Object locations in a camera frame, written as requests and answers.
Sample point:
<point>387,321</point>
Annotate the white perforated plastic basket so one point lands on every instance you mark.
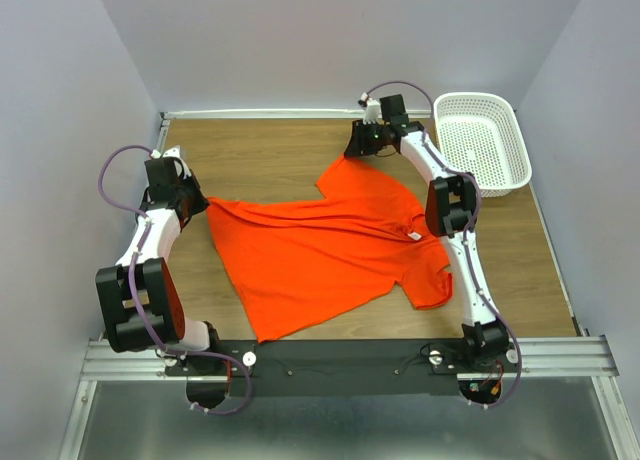
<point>479,133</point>

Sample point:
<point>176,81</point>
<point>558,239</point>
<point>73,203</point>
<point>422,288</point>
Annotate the orange t shirt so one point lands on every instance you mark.
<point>298,264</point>

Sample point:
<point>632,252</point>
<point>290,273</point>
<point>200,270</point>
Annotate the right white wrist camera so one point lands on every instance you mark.
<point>371,109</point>

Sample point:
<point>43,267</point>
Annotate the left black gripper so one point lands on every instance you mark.
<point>201,202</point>

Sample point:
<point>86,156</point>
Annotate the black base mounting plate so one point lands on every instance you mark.
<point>340,368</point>

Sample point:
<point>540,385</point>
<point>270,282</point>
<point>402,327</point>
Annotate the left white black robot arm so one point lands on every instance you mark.
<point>139,302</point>

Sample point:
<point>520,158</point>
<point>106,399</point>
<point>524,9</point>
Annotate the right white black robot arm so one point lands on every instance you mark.
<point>452,207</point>

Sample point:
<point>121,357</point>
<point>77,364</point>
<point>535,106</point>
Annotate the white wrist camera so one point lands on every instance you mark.
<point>371,109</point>
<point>176,154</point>

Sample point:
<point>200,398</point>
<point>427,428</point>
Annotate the aluminium frame rail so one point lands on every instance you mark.
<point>541,358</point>

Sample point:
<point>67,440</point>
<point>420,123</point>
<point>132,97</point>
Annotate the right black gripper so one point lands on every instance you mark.
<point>357,145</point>

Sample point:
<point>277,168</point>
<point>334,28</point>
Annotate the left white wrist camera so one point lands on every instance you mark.
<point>176,154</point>

